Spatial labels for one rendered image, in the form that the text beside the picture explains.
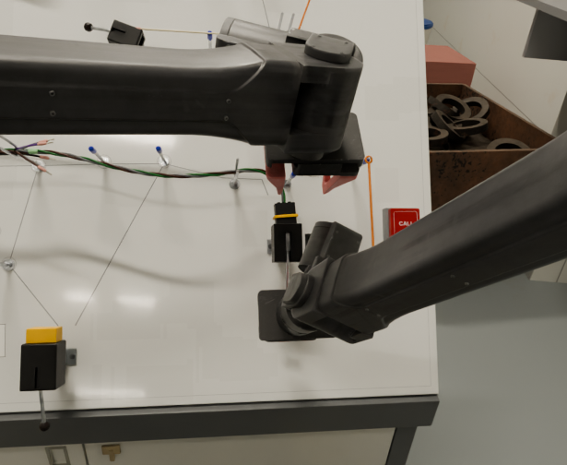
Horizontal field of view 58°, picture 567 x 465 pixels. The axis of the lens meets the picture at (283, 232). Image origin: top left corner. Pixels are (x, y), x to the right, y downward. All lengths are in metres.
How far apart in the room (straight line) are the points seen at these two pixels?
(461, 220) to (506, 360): 2.07
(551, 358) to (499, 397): 0.38
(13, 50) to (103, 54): 0.05
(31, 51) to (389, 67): 0.71
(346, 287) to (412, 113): 0.54
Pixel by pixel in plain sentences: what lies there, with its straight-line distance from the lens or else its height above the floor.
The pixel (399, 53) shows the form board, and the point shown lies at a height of 1.33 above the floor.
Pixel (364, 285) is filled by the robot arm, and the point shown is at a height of 1.27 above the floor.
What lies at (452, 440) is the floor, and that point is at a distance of 2.02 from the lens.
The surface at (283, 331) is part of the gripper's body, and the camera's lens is 0.67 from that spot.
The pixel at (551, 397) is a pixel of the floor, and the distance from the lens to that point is 2.33.
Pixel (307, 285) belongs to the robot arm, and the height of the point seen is 1.22.
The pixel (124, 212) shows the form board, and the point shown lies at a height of 1.11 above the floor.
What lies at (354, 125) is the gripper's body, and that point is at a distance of 0.56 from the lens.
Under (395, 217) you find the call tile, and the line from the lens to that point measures 0.84.
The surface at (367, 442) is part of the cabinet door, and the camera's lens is 1.03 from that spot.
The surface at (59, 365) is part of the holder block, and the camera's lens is 0.78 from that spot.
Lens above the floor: 1.52
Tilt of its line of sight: 32 degrees down
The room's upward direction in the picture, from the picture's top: 4 degrees clockwise
